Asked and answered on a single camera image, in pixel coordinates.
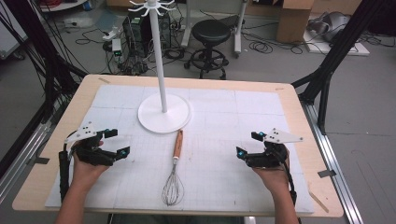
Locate person's right hand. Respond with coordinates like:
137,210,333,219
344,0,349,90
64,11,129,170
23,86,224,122
251,147,292,196

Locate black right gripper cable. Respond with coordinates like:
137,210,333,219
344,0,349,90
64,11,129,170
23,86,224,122
279,155,303,224

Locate coiled black cable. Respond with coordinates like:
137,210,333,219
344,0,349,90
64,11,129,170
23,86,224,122
247,40,275,55

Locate whisk with wooden handle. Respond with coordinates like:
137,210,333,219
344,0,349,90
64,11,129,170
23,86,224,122
161,129,186,207

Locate white round table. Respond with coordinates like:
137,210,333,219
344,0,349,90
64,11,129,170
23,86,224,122
37,0,89,13

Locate black round stool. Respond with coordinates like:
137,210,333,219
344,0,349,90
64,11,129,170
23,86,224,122
183,19,233,80

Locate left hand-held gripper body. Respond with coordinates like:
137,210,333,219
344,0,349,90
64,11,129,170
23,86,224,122
64,121,118,167

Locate person's left hand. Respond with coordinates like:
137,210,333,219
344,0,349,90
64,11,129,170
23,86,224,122
71,139,110,189

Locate white flat board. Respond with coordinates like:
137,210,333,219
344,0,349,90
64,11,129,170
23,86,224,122
303,29,372,57

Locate white power strip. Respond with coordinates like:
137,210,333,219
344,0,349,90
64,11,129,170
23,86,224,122
102,28,121,41

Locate grey white headset device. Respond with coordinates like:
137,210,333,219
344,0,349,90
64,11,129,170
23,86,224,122
305,11,352,43

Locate white cabinet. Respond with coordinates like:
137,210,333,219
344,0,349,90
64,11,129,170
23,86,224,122
0,4,28,60

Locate wooden stick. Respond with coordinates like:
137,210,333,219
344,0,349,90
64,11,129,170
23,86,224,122
307,189,331,214

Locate white power adapter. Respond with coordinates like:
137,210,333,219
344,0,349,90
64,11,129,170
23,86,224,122
110,38,123,63

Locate cardboard box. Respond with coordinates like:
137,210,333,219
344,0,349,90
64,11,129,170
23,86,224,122
276,0,316,44

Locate black metal stand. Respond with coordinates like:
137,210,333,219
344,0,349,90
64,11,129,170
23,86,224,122
290,0,389,136
0,0,90,178

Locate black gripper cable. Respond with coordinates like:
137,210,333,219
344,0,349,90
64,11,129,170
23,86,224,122
279,155,303,224
58,132,78,203

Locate white hook stand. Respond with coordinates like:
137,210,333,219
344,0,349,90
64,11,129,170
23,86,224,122
127,0,192,134

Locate white grid mat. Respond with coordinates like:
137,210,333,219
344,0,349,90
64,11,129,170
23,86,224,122
44,84,315,215

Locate black computer tower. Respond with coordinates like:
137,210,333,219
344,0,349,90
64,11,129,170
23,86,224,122
121,11,173,59

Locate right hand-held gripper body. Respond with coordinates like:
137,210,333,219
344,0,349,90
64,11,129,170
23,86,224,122
245,127,304,169

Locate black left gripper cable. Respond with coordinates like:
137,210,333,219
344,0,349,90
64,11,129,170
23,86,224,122
58,132,78,203

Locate person's legs in jeans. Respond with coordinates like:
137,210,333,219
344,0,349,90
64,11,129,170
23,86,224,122
107,213,248,224

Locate white stand leg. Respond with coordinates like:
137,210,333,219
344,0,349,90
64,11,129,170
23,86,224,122
180,0,193,49
233,0,249,60

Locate aluminium rail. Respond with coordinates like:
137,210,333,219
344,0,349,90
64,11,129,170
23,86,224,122
299,100,364,224
0,101,64,204

